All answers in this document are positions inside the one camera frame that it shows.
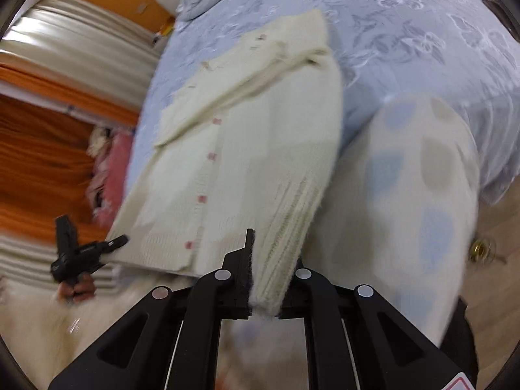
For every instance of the person's left hand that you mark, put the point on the person's left hand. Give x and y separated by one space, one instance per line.
79 290

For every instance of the pink floral blanket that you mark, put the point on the pink floral blanket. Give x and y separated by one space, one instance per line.
115 170

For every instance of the cream knitted sweater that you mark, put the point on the cream knitted sweater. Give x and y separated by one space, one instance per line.
264 130

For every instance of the dark cloth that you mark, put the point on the dark cloth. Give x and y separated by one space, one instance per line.
463 337

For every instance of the person's leg in spotted pants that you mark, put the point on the person's leg in spotted pants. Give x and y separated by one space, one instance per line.
406 219

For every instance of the gold metal object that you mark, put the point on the gold metal object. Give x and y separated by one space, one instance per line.
482 250

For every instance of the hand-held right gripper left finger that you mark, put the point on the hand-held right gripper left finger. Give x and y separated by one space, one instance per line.
237 280

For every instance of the wall switch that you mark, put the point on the wall switch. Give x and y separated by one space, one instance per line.
142 7

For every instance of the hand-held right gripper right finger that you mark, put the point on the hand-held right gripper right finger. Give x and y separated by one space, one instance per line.
310 290

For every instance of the bed with butterfly sheet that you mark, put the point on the bed with butterfly sheet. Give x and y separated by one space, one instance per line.
406 69

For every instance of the orange curtain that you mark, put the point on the orange curtain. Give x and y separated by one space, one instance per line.
44 150

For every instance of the cream crumpled cloth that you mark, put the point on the cream crumpled cloth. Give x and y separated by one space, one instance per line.
96 142

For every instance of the cream curtain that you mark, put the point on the cream curtain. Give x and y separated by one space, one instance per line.
28 256
81 36

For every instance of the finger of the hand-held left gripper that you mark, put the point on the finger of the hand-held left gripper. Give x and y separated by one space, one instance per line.
107 247

